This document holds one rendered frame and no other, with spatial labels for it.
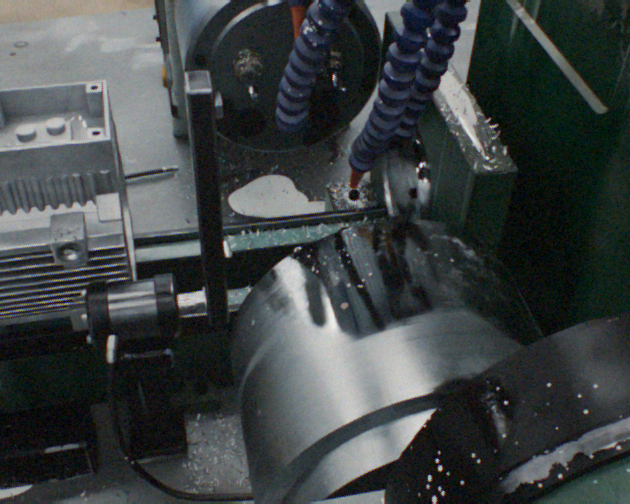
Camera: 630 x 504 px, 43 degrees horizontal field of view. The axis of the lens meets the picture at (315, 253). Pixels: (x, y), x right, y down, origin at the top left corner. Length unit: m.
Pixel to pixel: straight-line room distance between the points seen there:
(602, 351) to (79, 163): 0.56
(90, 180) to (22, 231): 0.08
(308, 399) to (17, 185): 0.36
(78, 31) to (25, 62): 0.14
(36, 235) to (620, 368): 0.60
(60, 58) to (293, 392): 1.12
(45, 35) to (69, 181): 0.91
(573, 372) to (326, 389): 0.28
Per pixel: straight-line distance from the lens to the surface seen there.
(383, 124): 0.57
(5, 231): 0.79
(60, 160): 0.76
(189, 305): 0.75
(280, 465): 0.55
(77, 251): 0.76
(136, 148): 1.32
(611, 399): 0.28
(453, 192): 0.77
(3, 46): 1.65
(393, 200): 0.94
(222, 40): 0.99
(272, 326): 0.60
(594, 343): 0.29
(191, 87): 0.60
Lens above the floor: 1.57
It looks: 43 degrees down
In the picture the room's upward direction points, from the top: 2 degrees clockwise
